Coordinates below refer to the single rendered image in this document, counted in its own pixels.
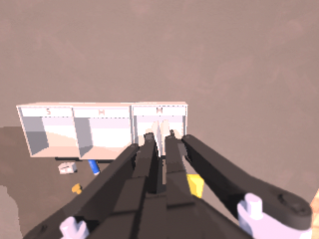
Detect yellow block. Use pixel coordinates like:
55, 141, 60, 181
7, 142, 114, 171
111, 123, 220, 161
187, 174, 203, 197

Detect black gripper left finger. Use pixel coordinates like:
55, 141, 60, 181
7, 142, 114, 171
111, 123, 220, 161
23, 121, 161, 239

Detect white three-compartment bin rack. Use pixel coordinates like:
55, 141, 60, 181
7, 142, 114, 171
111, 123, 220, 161
17, 102, 187, 159

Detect orange bolt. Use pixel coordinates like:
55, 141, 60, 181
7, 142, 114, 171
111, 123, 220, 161
72, 184, 82, 194

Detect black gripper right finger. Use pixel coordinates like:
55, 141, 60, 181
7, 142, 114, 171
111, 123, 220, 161
163, 119, 313, 239

